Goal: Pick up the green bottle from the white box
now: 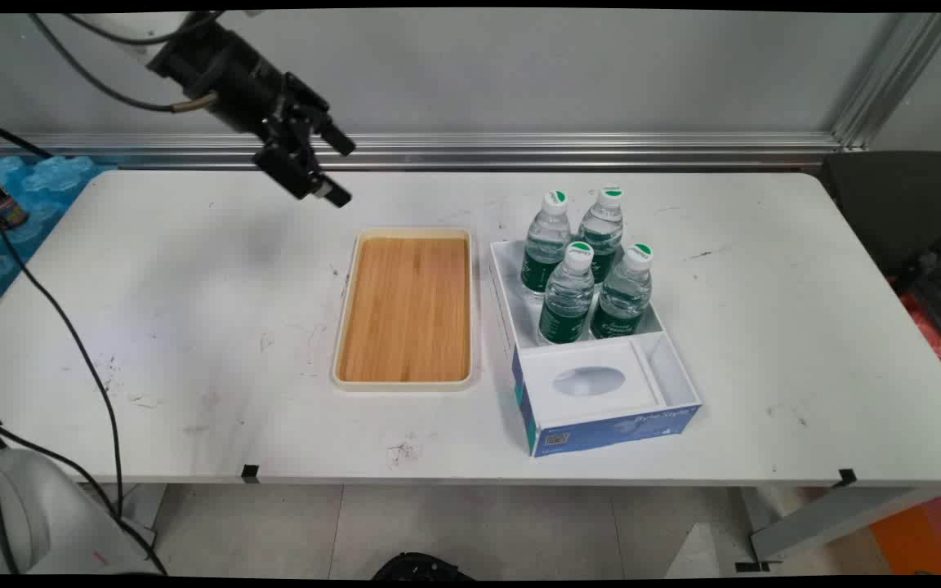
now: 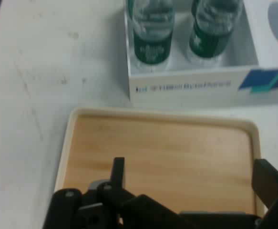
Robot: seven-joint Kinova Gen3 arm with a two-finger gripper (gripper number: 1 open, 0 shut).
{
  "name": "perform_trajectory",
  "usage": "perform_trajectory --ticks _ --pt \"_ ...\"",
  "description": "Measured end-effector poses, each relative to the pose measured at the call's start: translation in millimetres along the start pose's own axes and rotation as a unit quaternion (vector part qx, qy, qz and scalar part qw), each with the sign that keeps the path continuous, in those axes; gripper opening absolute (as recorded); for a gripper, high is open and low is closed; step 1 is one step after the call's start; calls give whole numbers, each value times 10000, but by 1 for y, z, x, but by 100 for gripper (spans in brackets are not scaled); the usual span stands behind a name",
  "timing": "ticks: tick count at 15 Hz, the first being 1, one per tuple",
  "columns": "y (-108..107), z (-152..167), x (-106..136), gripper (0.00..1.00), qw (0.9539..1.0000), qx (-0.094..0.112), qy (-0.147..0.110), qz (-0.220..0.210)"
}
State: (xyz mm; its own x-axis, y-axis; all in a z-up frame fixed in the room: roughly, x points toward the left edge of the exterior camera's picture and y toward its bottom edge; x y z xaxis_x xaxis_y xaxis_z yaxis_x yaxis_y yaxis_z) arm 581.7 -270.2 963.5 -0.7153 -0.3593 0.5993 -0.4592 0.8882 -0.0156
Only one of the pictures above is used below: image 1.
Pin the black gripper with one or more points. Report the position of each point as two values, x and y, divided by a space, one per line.
225 77

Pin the clear water bottle green label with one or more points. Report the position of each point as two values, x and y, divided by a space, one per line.
604 224
546 245
567 298
624 294

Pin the white rounded robot base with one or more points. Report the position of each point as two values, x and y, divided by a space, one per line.
37 514

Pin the wooden tray with cream rim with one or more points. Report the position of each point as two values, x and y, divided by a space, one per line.
405 306

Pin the blue and white cardboard box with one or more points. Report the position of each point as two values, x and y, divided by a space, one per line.
593 384

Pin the black object on floor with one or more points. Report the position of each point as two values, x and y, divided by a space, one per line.
421 567

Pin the black chair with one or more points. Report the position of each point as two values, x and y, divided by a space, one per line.
899 208

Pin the grey metal table leg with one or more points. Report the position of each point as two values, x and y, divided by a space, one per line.
838 518

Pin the orange floor mat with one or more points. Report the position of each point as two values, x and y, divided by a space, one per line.
924 539

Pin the horizontal aluminium frame rail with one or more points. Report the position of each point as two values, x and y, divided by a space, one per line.
519 149

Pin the slanted aluminium frame post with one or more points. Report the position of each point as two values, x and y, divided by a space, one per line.
895 77

